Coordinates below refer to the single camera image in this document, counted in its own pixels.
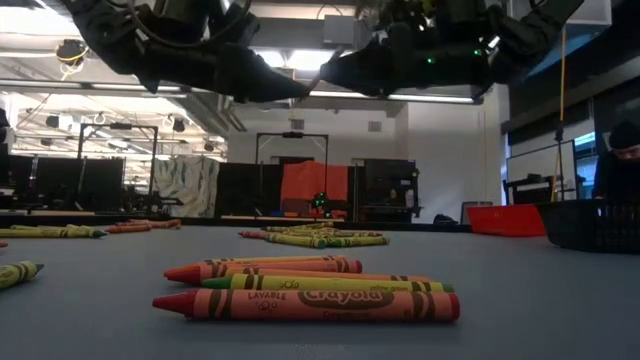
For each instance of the whiteboard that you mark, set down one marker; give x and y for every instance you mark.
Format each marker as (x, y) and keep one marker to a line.
(542, 162)

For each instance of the black aluminium table frame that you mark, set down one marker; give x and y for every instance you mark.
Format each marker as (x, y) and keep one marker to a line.
(210, 221)

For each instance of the black bag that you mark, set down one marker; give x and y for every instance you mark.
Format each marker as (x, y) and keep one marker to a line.
(445, 219)

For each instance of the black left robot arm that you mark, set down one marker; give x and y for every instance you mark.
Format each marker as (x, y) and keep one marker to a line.
(100, 35)

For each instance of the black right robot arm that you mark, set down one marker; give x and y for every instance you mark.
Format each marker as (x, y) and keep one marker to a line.
(530, 30)

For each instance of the blue-grey table mat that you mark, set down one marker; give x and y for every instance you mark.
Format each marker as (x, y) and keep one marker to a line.
(500, 310)

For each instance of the red crayon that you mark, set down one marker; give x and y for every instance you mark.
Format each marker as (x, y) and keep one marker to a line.
(325, 306)
(150, 224)

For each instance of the black plastic basket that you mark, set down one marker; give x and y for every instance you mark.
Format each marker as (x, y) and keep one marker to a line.
(590, 227)

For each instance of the black shelf cabinet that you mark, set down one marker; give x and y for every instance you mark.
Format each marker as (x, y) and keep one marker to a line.
(387, 175)

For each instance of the person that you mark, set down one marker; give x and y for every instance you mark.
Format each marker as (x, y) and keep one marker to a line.
(620, 165)
(392, 196)

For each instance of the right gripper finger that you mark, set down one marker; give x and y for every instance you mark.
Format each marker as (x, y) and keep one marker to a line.
(365, 70)

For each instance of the wall vent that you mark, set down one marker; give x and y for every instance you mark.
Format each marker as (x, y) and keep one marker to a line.
(297, 124)
(375, 126)

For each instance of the grey ceiling box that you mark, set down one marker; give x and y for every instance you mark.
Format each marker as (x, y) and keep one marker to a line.
(340, 30)

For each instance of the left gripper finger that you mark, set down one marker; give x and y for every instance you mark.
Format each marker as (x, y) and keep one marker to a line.
(255, 82)

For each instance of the black partition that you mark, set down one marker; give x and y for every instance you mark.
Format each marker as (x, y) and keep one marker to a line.
(245, 187)
(65, 180)

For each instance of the blue window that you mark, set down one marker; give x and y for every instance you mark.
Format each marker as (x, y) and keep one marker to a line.
(585, 160)

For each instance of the grey panel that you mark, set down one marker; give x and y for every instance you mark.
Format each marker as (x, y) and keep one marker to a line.
(476, 206)

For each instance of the dark equipment desk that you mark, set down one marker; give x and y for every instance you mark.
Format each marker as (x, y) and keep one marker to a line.
(530, 187)

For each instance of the white patterned sheet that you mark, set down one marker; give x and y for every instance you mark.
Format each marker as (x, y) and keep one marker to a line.
(185, 185)

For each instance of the black ceiling spotlight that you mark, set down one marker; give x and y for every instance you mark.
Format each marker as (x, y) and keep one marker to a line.
(52, 121)
(178, 125)

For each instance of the red plastic basket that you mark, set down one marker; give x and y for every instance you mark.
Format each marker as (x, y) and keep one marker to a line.
(505, 221)

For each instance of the black frame stand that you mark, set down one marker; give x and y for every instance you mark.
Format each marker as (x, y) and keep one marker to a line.
(292, 134)
(117, 126)

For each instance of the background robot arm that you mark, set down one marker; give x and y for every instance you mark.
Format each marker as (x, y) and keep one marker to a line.
(320, 201)

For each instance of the orange cloth panel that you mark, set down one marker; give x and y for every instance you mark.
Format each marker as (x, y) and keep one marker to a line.
(315, 180)

